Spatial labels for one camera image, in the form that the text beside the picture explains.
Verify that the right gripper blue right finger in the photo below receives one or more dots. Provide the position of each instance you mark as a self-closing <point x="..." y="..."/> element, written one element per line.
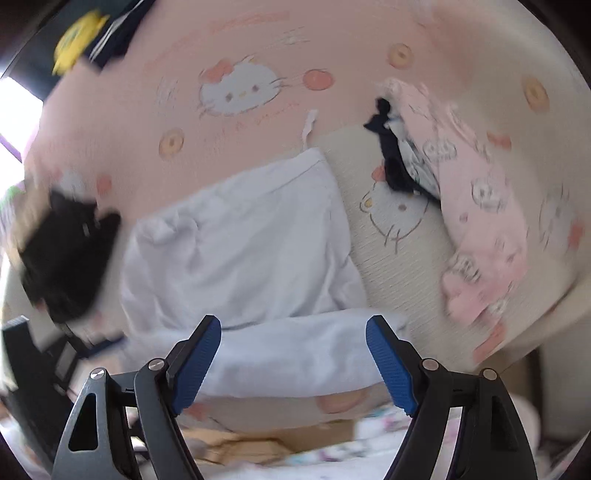
<point x="427" y="391"/>

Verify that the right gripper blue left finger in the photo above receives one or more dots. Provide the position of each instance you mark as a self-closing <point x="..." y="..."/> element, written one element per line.
<point x="163" y="388"/>

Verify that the pink cartoon print pajama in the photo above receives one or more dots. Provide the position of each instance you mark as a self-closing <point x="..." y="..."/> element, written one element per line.
<point x="481" y="213"/>

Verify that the white shirt navy trim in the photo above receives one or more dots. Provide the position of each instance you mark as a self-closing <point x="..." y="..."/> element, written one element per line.
<point x="268" y="253"/>

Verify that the navy garment under pajama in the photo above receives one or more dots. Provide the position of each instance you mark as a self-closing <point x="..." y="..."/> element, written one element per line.
<point x="404" y="169"/>

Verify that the pink cream Hello Kitty blanket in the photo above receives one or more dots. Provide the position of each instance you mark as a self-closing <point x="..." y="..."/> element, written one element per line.
<point x="211" y="89"/>

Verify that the dark teal curtain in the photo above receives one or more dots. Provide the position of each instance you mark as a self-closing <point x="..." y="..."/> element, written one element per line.
<point x="31" y="62"/>

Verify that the yellow plush toy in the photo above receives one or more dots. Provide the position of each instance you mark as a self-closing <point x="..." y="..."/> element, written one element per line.
<point x="76" y="39"/>

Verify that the navy white-striped folded garment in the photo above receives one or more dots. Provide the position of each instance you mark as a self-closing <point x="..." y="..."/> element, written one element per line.
<point x="116" y="35"/>

